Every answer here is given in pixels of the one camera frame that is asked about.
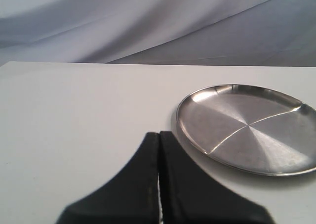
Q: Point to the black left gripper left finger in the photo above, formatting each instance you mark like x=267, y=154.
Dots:
x=130, y=197

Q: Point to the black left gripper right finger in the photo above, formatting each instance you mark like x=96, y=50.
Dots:
x=190, y=196

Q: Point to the grey backdrop cloth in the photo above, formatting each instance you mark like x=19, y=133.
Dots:
x=184, y=32

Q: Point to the round stainless steel plate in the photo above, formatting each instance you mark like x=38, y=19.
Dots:
x=250, y=128

